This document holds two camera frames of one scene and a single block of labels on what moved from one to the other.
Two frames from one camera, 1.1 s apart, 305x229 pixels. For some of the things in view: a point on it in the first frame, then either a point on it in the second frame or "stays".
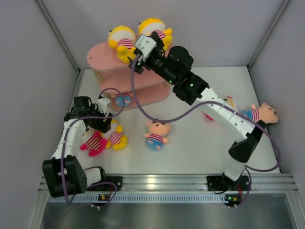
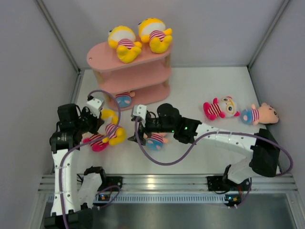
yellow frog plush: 123,38 stays
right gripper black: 143,64 -> 142,130
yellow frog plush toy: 147,26 stays
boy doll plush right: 266,113 stays
